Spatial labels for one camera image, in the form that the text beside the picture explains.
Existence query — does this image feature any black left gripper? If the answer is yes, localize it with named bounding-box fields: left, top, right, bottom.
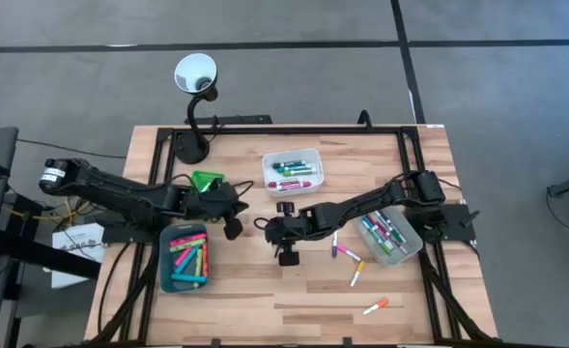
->
left=194, top=181, right=250, bottom=242

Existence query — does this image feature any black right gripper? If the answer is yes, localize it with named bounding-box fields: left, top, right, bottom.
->
left=263, top=200, right=317, bottom=269

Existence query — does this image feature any green plastic mesh basket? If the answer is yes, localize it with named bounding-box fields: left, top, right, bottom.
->
left=189, top=169, right=226, bottom=194

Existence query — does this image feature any pink highlighter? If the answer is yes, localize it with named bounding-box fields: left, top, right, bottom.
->
left=169, top=233, right=209, bottom=247
left=174, top=247, right=194, bottom=267

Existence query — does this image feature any slim green highlighter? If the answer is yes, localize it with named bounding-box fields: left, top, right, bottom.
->
left=169, top=240, right=208, bottom=253

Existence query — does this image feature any pink small marker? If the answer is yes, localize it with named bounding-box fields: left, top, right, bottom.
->
left=336, top=244, right=362, bottom=263

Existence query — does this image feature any light green highlighter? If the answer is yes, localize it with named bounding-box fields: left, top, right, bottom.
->
left=192, top=248, right=204, bottom=290

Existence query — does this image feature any blue highlighter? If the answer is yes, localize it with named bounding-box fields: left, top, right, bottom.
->
left=175, top=246, right=199, bottom=275
left=170, top=273, right=210, bottom=284

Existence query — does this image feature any white plastic bin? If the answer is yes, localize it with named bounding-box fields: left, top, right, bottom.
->
left=262, top=147, right=326, bottom=198

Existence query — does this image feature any blue thin marker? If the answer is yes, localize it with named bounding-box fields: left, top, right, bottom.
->
left=360, top=217, right=380, bottom=241

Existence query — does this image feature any yellow small marker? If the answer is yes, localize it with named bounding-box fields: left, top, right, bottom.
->
left=350, top=260, right=366, bottom=288

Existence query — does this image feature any teal plastic bin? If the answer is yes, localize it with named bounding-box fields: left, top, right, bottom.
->
left=159, top=222, right=212, bottom=294

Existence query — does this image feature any red thin marker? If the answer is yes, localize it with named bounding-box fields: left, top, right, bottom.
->
left=364, top=214, right=391, bottom=243

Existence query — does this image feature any purple thin marker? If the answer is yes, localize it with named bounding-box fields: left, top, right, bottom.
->
left=387, top=231, right=410, bottom=256

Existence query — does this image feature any orange small marker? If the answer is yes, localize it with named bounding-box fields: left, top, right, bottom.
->
left=361, top=298, right=390, bottom=316

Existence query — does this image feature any clear plastic bin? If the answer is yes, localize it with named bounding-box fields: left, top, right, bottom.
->
left=354, top=205, right=425, bottom=269

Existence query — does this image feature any black gooseneck desk lamp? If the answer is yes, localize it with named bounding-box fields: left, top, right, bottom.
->
left=173, top=51, right=219, bottom=166

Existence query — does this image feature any black power strip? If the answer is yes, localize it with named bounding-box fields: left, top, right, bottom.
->
left=184, top=114, right=273, bottom=127

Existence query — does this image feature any white paper sheet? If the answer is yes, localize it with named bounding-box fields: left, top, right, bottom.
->
left=50, top=221, right=106, bottom=290

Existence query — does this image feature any black desk stand beam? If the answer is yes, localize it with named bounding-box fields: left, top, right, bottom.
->
left=0, top=191, right=102, bottom=281

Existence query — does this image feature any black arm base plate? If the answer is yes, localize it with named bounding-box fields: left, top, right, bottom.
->
left=100, top=212, right=172, bottom=245
left=405, top=201, right=481, bottom=244

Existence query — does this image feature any yellow cable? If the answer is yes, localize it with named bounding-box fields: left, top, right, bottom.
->
left=2, top=192, right=97, bottom=226

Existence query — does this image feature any black floor cable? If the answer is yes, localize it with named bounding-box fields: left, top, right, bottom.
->
left=16, top=138, right=128, bottom=161

